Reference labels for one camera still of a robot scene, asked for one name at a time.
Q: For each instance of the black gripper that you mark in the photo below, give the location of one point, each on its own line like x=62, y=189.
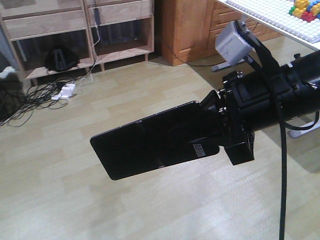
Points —
x=249, y=108

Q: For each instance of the black smartphone with white label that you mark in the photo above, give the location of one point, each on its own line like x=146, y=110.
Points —
x=160, y=140

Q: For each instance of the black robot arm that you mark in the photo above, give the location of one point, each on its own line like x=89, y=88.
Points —
x=297, y=87

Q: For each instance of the white desk leg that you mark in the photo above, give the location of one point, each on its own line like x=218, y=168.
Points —
x=297, y=133

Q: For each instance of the wooden shelf desk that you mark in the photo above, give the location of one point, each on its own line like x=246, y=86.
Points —
x=97, y=31

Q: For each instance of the wooden drawer cabinet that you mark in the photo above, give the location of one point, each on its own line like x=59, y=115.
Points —
x=190, y=27

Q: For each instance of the white lego baseplate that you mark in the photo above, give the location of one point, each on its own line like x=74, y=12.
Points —
x=276, y=13

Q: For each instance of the white power strip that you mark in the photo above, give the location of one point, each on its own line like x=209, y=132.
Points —
x=66, y=92

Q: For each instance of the colourful lego bricks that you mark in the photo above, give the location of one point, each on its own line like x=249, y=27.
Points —
x=307, y=10

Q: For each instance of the black bag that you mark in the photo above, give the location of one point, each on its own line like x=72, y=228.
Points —
x=60, y=59

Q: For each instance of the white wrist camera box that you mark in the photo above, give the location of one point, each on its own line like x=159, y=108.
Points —
x=230, y=45

